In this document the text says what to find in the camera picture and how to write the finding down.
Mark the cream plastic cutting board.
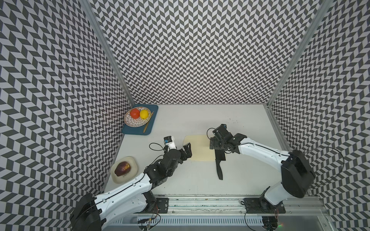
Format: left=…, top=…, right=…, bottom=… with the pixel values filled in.
left=183, top=135, right=215, bottom=162

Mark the black cleaver knife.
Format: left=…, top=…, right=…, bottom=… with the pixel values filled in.
left=215, top=150, right=226, bottom=181

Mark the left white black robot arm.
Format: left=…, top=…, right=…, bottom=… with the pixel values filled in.
left=70, top=143, right=192, bottom=231

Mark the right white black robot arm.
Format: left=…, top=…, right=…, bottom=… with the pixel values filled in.
left=209, top=124, right=316, bottom=213

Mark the cream bowl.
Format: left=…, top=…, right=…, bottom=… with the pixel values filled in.
left=110, top=157, right=138, bottom=184

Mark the wooden chopstick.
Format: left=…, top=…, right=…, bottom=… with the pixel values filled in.
left=143, top=111, right=155, bottom=133

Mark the dark red onion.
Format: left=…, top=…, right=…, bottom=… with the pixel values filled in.
left=114, top=161, right=131, bottom=177

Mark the yellow lemon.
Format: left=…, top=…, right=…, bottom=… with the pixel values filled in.
left=140, top=109, right=149, bottom=120

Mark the teal rectangular tray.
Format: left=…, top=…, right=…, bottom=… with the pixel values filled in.
left=121, top=104, right=159, bottom=135

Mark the patterned ceramic plate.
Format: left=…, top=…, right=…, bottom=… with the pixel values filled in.
left=124, top=106, right=153, bottom=128

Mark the red tomato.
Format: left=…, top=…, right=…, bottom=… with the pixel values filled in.
left=129, top=108, right=140, bottom=119

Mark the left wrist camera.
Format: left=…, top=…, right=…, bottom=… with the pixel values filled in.
left=164, top=136, right=177, bottom=150

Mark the aluminium front rail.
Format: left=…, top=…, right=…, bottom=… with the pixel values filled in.
left=86, top=195, right=329, bottom=217

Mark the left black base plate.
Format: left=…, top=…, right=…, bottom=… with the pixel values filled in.
left=143, top=197, right=169, bottom=214

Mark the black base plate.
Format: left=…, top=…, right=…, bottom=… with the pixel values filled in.
left=143, top=197, right=169, bottom=214
left=241, top=198, right=286, bottom=214

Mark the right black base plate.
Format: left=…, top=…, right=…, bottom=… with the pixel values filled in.
left=241, top=198, right=286, bottom=214

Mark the right aluminium corner post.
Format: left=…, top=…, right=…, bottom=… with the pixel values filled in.
left=266, top=0, right=333, bottom=108

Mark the aluminium corner post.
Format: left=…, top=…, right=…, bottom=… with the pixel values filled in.
left=266, top=0, right=333, bottom=108
left=80, top=0, right=135, bottom=106

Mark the left aluminium corner post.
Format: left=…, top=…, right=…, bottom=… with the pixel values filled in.
left=80, top=0, right=135, bottom=106

